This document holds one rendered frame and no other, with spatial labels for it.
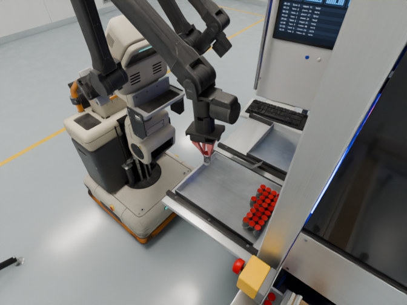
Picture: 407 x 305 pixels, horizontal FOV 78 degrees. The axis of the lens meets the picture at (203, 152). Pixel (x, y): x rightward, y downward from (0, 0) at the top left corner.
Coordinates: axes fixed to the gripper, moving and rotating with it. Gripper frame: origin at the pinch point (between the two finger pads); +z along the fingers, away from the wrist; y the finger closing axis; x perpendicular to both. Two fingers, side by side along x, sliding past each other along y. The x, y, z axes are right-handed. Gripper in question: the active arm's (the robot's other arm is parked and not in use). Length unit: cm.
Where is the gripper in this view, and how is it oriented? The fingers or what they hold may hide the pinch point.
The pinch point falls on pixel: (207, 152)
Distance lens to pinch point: 77.4
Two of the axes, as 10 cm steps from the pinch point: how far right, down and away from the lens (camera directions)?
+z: 0.7, 7.6, 6.5
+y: 9.3, 1.8, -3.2
